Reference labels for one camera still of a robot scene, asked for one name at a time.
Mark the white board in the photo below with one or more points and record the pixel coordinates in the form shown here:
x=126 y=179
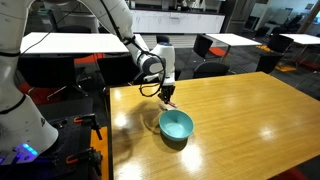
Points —
x=258 y=10

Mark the brown wooden beam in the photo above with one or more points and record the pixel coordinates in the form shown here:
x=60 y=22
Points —
x=314 y=15

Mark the large white table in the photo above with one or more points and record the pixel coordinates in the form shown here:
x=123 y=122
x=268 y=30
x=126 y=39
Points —
x=66 y=43

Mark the black office chair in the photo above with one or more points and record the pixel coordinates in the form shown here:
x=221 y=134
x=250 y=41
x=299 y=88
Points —
x=210 y=69
x=202 y=45
x=262 y=31
x=75 y=29
x=178 y=74
x=113 y=71
x=268 y=62
x=295 y=21
x=280 y=43
x=50 y=71
x=162 y=39

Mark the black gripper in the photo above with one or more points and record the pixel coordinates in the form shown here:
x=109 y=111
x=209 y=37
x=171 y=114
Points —
x=168 y=90

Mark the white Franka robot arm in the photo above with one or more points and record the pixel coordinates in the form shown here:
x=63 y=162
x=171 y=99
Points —
x=20 y=126

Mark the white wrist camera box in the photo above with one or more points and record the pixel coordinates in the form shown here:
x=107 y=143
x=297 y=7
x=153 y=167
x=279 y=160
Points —
x=151 y=78

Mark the steel grey fridge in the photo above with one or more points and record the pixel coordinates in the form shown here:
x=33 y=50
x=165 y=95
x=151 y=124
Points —
x=240 y=13

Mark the teal plastic bowl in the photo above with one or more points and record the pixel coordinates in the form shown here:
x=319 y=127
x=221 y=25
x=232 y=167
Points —
x=176 y=125

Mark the orange and black clamp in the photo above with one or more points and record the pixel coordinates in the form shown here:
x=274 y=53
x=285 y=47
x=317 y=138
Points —
x=80 y=156
x=87 y=117

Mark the green bin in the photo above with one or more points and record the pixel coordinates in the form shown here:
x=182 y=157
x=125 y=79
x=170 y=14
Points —
x=43 y=12

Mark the white table with metal legs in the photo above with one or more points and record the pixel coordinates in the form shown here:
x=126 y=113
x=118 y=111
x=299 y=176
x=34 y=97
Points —
x=300 y=38
x=233 y=39

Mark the white counter cabinet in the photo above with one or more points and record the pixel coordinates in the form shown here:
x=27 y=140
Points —
x=183 y=22

